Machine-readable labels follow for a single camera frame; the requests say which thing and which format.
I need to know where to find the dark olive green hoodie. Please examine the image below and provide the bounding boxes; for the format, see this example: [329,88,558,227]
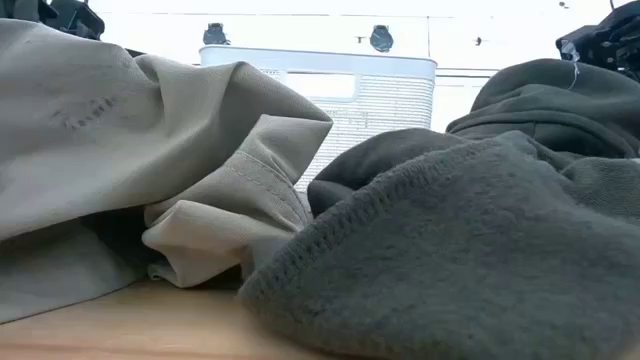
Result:
[238,58,640,360]

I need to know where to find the white plastic laundry basket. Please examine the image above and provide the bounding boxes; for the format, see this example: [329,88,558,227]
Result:
[198,44,439,194]

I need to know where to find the beige khaki trousers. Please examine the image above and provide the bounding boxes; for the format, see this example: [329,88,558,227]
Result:
[0,18,335,325]

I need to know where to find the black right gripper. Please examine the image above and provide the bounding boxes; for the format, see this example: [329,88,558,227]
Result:
[555,0,640,84]

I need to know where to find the dark round wall fixture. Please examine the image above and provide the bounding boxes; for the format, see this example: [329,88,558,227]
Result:
[369,24,395,54]
[202,22,231,47]

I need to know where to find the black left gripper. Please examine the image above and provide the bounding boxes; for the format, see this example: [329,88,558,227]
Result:
[0,0,106,41]

